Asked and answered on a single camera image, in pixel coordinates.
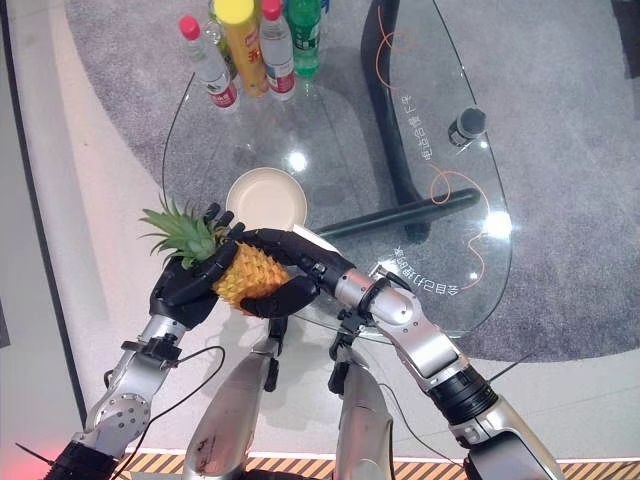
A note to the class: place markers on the yellow tall can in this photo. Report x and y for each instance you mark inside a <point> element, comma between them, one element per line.
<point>245,45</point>

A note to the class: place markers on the black curved table frame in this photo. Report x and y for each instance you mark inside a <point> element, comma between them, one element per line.
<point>385,100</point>

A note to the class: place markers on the grey rug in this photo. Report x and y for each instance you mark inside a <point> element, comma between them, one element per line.
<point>575,200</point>

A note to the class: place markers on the pineapple with green crown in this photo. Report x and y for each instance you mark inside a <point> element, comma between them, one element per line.
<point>250,275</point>

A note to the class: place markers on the silver robot leg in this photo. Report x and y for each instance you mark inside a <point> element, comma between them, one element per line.
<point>225,415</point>
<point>362,420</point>

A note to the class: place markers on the small black jar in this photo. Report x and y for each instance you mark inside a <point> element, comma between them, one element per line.
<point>467,127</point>

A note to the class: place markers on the green soda bottle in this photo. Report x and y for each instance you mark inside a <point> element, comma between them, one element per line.
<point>306,40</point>

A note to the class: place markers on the silver right robot leg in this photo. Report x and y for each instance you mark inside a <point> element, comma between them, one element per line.
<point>362,420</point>

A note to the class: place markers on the yellow black hazard tape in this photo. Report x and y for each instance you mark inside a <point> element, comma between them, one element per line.
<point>300,467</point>

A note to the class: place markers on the red-capped clear water bottle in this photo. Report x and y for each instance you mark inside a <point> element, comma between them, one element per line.
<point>277,55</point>
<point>212,70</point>

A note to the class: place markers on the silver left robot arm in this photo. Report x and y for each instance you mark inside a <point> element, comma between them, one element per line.
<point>125,395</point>

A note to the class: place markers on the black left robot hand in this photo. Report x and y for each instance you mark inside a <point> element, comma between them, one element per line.
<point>180,295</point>

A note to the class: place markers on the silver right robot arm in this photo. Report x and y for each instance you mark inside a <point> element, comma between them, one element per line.
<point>425,340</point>

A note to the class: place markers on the silver left robot leg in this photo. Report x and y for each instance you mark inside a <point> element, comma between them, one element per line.
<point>225,415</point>

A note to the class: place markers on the cream round plate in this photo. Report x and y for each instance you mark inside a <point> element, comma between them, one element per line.
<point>265,200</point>

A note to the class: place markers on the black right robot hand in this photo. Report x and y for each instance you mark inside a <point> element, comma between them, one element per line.
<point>310,255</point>

